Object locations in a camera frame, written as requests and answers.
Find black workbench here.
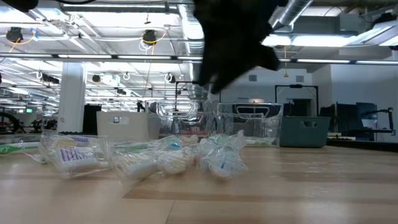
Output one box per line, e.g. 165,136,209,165
0,130,78,138

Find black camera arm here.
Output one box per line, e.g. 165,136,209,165
360,107,395,125

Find yellow hanging cord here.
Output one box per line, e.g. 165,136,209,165
282,46,289,78

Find black ceiling cable reel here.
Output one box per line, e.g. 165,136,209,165
6,27,35,52
141,29,169,52

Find black cabinet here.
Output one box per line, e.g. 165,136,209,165
83,104,102,134

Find white plastic bin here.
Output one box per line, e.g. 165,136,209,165
96,111,161,141

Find ceiling light panel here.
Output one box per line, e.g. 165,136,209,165
262,33,358,47

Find grey ceiling pipe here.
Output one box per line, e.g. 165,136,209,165
60,0,180,15

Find silver spiral air duct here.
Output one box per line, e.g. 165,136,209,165
178,0,209,100
269,0,315,32

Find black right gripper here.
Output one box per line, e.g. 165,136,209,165
192,0,289,95

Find teal plastic bin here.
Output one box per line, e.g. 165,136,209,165
279,116,331,148

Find clear plastic bin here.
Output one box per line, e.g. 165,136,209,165
144,100,218,139
216,102,284,147

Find long LED light bar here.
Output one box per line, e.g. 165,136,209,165
0,53,398,65

